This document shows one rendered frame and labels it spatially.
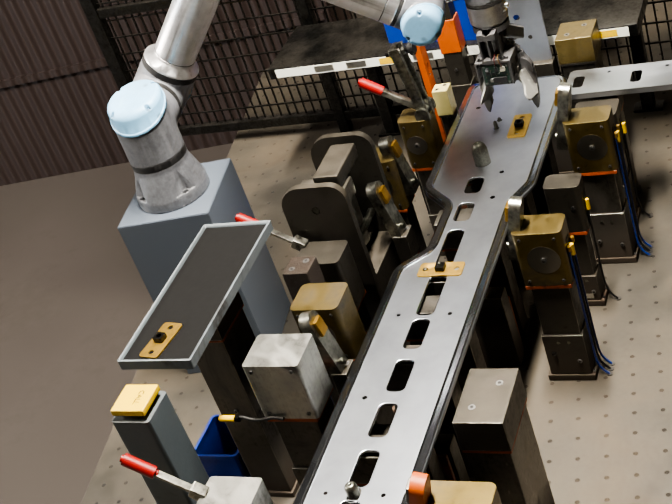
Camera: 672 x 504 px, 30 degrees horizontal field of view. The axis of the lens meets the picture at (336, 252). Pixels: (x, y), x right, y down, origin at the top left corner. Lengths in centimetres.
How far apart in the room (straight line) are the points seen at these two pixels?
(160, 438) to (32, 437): 210
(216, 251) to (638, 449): 81
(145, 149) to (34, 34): 271
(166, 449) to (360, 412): 31
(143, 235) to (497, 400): 93
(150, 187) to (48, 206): 278
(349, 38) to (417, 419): 138
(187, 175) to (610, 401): 92
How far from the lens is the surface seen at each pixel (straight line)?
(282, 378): 200
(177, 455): 202
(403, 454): 192
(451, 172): 251
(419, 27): 227
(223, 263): 218
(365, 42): 307
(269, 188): 328
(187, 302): 212
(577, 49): 275
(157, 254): 256
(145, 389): 198
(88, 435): 394
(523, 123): 259
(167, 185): 250
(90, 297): 455
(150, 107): 245
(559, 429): 232
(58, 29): 510
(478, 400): 192
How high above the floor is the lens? 230
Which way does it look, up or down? 33 degrees down
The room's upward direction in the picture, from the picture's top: 21 degrees counter-clockwise
